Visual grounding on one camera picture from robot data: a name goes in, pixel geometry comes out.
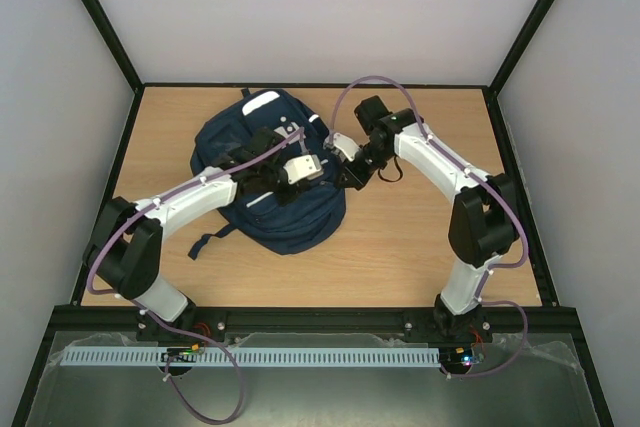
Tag navy blue student backpack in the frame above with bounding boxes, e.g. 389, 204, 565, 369
190, 89, 346, 255

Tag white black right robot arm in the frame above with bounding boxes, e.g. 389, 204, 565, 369
325, 96, 527, 339

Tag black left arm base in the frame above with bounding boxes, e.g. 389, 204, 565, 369
134, 299, 229, 382

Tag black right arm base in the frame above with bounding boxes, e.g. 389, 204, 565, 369
402, 294, 492, 377

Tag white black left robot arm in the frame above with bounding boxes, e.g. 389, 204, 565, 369
85, 127, 315, 323

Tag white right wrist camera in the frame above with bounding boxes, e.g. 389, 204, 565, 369
324, 132, 361, 162

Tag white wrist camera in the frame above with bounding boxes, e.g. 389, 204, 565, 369
283, 154, 323, 185
324, 132, 361, 162

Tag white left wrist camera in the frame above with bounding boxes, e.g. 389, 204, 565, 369
283, 154, 323, 185

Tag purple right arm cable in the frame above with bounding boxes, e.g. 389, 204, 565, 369
327, 75, 531, 381

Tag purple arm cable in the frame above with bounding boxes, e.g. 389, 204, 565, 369
85, 127, 311, 423
327, 75, 531, 381

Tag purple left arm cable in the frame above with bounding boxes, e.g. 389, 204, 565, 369
85, 127, 311, 423

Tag light blue slotted cable duct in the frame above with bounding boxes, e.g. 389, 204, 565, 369
60, 346, 440, 368

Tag black aluminium frame rail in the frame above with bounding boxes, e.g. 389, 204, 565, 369
47, 305, 583, 338

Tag black right corner post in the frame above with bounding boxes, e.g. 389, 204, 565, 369
489, 0, 589, 93

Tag black corner post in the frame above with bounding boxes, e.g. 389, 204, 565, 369
489, 0, 589, 93
49, 0, 144, 93

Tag black left corner post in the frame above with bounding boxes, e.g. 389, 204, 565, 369
49, 0, 144, 93

